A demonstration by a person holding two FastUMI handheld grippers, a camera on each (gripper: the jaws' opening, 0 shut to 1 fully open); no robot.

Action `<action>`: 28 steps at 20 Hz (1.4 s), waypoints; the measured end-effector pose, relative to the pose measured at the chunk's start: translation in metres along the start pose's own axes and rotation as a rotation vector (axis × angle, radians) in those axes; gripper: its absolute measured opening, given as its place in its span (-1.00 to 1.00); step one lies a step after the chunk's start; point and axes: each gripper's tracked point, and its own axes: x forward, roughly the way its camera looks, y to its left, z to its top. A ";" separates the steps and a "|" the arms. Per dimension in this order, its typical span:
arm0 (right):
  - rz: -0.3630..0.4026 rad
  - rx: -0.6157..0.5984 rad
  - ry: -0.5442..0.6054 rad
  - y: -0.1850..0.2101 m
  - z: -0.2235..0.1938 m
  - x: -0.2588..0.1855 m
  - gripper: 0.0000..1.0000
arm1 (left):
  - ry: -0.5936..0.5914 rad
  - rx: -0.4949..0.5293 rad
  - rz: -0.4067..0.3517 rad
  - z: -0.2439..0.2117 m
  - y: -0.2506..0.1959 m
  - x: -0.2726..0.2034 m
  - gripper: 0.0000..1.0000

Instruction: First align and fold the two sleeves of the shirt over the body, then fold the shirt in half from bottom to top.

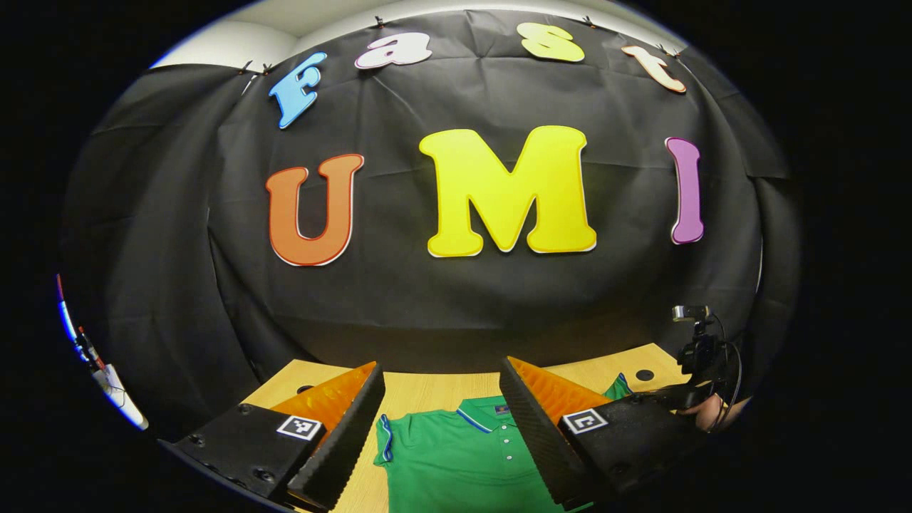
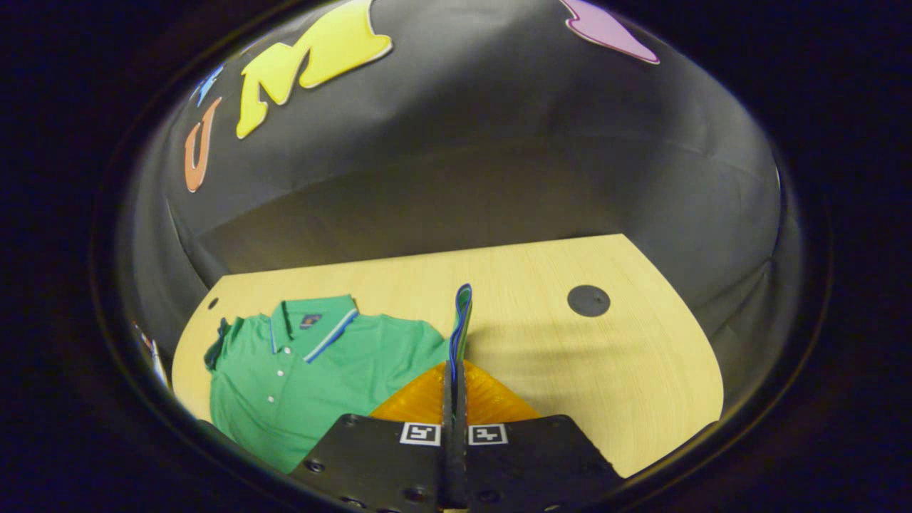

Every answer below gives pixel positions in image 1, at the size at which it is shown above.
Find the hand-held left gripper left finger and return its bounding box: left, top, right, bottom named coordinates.
left=158, top=362, right=385, bottom=511

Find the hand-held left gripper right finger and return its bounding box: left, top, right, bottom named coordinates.
left=499, top=356, right=706, bottom=510

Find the black backdrop cloth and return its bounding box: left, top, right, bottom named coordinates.
left=61, top=9, right=802, bottom=442

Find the green T-shirt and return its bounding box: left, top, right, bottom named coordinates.
left=374, top=372, right=633, bottom=513

